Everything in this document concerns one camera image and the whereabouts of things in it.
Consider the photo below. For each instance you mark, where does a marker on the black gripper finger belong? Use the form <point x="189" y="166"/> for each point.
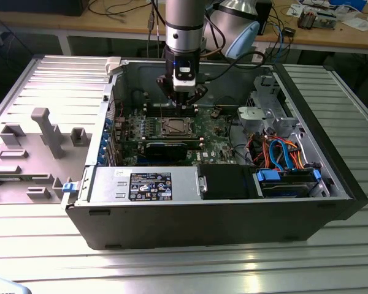
<point x="165" y="85"/>
<point x="200" y="92"/>

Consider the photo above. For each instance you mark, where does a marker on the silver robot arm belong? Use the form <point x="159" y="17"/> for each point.
<point x="184" y="18"/>

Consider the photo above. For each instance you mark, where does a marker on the CPU socket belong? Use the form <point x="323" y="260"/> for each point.
<point x="163" y="134"/>

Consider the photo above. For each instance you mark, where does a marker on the black drive bay cover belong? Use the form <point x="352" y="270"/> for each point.
<point x="227" y="180"/>

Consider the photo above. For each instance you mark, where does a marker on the round coin battery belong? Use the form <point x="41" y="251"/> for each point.
<point x="214" y="114"/>

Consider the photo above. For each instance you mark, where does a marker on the green motherboard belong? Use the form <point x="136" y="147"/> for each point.
<point x="216" y="139"/>

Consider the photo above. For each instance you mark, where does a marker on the grey case latch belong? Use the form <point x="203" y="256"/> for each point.
<point x="113" y="65"/>

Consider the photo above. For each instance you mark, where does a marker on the silver metal drive cage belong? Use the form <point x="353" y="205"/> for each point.
<point x="254" y="118"/>

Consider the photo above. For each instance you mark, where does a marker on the wooden workbench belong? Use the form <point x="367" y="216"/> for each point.
<point x="116" y="23"/>

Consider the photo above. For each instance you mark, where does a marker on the black graphics card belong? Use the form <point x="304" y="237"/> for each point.
<point x="165" y="151"/>

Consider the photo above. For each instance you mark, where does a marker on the blue card retention clips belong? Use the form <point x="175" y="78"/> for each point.
<point x="103" y="144"/>

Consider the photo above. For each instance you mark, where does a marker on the tall black box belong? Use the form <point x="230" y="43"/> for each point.
<point x="267" y="15"/>

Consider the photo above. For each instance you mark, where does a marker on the small black box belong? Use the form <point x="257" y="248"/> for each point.
<point x="289" y="32"/>

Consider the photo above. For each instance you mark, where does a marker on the silver power supply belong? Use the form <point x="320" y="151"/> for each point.
<point x="107" y="177"/>

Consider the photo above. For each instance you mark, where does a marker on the copper wound transformer device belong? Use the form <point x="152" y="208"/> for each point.
<point x="306" y="20"/>

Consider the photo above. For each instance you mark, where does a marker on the hard disk in blue carrier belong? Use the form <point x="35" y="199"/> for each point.
<point x="283" y="190"/>

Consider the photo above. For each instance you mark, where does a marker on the black and grey PC case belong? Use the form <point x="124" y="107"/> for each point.
<point x="202" y="223"/>

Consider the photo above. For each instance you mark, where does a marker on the blue case latch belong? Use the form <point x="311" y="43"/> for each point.
<point x="68" y="188"/>

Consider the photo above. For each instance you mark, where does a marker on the black flat device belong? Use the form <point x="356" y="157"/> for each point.
<point x="33" y="7"/>

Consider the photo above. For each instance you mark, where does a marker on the grey parts rack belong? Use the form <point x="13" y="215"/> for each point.
<point x="36" y="167"/>

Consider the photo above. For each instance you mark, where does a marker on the white papers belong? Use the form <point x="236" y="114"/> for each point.
<point x="358" y="24"/>

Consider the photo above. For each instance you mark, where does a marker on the blue box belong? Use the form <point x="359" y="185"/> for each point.
<point x="349" y="3"/>

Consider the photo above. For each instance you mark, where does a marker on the pale blue teach pendant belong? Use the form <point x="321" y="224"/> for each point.
<point x="3" y="288"/>

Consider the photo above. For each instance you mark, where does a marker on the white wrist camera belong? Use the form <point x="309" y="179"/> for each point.
<point x="184" y="84"/>

